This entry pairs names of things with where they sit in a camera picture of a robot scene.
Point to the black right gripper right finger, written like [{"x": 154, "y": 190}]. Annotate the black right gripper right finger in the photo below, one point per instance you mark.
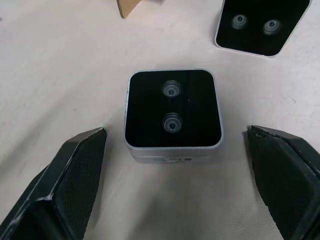
[{"x": 287, "y": 180}]

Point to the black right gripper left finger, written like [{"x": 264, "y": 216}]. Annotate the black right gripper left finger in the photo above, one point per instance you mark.
[{"x": 62, "y": 185}]

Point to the cardboard divider tray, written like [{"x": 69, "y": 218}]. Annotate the cardboard divider tray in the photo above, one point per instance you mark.
[{"x": 127, "y": 7}]

